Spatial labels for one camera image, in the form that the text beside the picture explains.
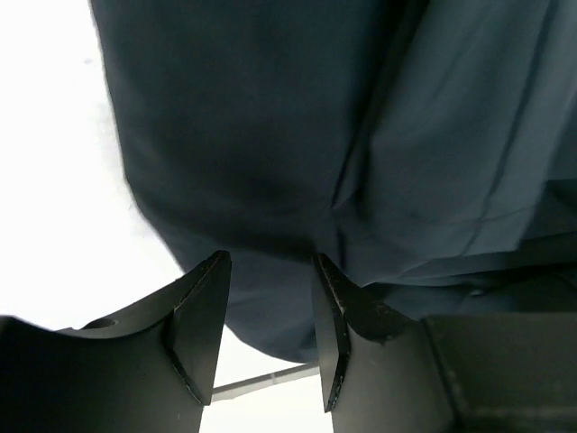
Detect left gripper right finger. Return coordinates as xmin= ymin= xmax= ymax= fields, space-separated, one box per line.
xmin=311 ymin=254 xmax=576 ymax=432

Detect dark navy sport shorts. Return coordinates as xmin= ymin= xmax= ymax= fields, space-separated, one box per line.
xmin=91 ymin=1 xmax=576 ymax=363

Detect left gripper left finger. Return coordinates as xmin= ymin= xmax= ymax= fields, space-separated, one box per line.
xmin=1 ymin=251 xmax=232 ymax=433

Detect front aluminium rail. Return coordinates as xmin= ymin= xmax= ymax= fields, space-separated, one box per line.
xmin=212 ymin=363 xmax=319 ymax=402

